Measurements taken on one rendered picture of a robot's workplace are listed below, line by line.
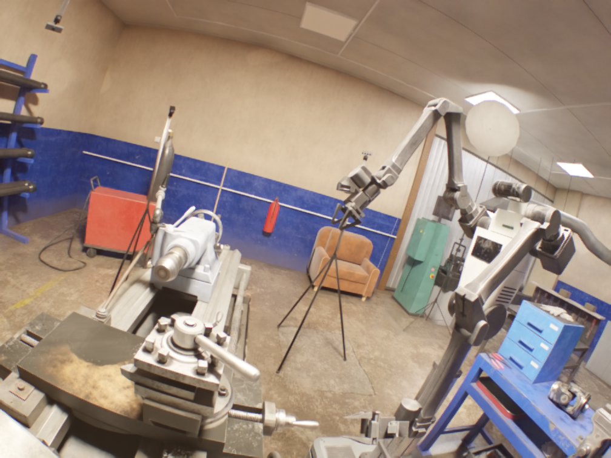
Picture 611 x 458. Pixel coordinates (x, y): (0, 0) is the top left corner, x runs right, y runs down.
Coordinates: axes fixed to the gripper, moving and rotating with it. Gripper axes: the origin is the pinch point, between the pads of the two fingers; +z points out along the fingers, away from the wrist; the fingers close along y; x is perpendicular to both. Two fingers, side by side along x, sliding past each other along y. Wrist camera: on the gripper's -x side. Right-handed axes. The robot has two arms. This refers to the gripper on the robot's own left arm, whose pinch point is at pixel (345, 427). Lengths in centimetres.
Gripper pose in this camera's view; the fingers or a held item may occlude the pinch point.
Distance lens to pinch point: 89.4
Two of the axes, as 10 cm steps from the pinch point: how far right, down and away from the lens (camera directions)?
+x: -2.9, 5.2, 8.0
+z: -9.5, -2.6, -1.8
